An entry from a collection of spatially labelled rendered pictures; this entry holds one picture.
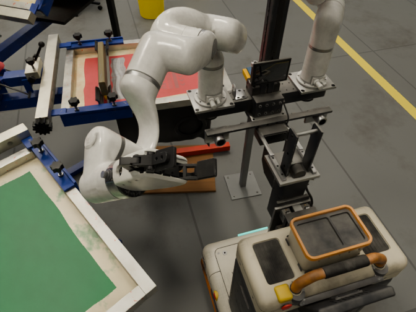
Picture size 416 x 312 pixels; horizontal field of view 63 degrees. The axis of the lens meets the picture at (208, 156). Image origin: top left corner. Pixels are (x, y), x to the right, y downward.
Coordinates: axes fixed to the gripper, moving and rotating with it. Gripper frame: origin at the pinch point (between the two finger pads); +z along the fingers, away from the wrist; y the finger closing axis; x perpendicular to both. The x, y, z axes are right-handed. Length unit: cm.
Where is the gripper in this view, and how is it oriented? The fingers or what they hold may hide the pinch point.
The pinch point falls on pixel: (192, 163)
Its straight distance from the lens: 53.1
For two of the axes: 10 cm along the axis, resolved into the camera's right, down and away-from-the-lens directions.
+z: 7.6, -1.8, -6.3
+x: 0.2, 9.7, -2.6
